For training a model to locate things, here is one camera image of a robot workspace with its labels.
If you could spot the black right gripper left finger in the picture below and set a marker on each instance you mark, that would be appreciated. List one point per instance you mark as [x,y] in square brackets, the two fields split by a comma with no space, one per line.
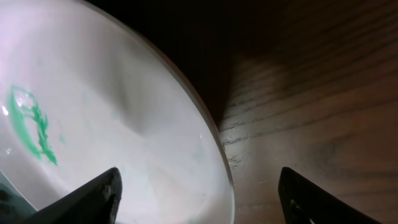
[95,202]

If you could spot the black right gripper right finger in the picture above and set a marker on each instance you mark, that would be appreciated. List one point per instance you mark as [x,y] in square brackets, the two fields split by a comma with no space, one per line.
[304,202]

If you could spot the white plate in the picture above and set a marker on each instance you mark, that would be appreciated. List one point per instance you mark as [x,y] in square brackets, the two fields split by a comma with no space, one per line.
[81,93]

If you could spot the round black serving tray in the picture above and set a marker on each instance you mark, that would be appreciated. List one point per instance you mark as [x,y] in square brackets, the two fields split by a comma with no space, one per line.
[14,207]

